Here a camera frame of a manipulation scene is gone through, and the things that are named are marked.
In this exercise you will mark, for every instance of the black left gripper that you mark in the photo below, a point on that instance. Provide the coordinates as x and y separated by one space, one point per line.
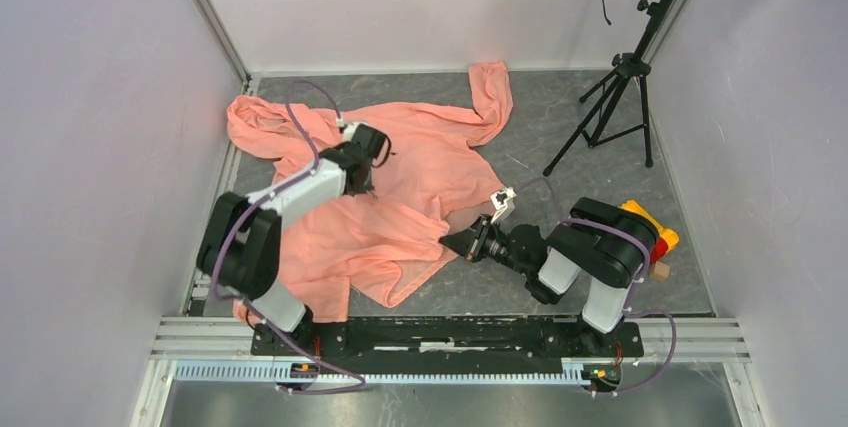
360 190

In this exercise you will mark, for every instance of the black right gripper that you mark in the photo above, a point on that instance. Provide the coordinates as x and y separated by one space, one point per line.
469 243

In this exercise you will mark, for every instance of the salmon pink zip jacket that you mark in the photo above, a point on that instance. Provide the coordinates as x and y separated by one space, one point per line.
386 244

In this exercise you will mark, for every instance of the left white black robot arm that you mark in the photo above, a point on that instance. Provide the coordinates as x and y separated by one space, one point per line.
241 245

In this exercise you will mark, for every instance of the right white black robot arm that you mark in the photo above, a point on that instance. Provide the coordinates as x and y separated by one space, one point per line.
608 243

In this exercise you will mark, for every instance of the small wooden cube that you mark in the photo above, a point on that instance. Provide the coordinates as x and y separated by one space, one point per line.
659 271

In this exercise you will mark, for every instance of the black tripod stand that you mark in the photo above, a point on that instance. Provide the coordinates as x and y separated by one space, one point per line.
626 68

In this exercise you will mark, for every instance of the yellow red toy block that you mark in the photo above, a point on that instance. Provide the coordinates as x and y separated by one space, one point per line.
668 238

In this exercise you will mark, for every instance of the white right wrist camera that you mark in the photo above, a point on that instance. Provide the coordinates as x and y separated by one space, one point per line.
503 202

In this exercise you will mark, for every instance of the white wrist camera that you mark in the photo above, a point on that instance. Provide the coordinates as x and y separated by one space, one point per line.
349 129
503 202

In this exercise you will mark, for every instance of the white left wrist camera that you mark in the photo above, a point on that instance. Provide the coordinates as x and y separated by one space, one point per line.
349 129

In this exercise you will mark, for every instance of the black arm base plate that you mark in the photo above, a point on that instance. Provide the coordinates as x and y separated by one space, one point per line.
533 344

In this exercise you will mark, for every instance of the slotted white cable duct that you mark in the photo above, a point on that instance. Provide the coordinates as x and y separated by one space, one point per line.
288 372

